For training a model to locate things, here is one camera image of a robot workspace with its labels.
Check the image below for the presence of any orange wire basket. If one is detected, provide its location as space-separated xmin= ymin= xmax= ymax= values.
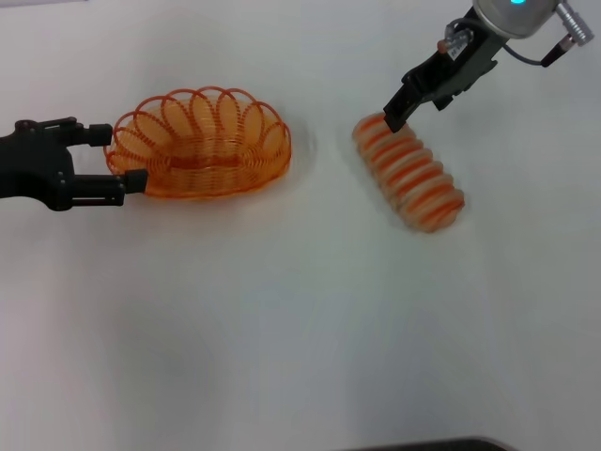
xmin=103 ymin=85 xmax=294 ymax=201

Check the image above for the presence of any grey cable with black plug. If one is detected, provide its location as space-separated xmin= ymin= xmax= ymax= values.
xmin=503 ymin=39 xmax=573 ymax=68

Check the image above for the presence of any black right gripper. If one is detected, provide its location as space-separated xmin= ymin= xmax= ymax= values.
xmin=382 ymin=20 xmax=507 ymax=133

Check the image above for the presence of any black robot torso edge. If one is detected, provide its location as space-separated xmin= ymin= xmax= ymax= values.
xmin=328 ymin=436 xmax=512 ymax=451

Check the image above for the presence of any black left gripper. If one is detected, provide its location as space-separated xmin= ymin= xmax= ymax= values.
xmin=0 ymin=117 xmax=150 ymax=213

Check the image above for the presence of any silver metal connector plug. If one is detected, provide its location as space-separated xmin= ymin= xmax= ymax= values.
xmin=555 ymin=1 xmax=587 ymax=38

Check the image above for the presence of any translucent cable plug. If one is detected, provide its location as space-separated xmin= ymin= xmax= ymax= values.
xmin=439 ymin=20 xmax=474 ymax=52

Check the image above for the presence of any orange striped ribbed bread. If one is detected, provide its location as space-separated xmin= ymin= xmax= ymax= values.
xmin=351 ymin=111 xmax=467 ymax=235

